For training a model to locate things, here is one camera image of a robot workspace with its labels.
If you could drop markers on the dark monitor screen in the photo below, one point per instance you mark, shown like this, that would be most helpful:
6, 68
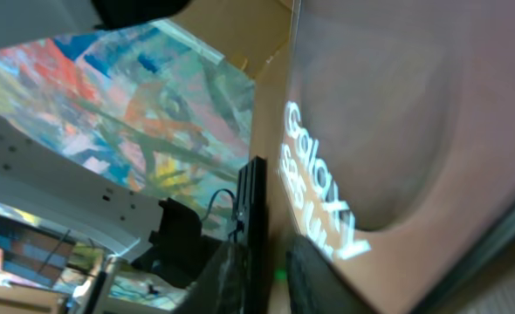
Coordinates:
34, 254

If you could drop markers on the bronze Samsung Galaxy smartphone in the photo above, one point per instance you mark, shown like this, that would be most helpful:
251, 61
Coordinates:
397, 152

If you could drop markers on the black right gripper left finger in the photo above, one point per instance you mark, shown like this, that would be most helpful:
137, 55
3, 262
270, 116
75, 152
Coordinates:
220, 288

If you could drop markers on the colourful abstract painted backdrop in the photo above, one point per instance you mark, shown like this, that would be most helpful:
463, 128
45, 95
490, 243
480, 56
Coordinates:
138, 107

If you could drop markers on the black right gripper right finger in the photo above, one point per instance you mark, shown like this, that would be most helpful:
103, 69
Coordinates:
314, 287

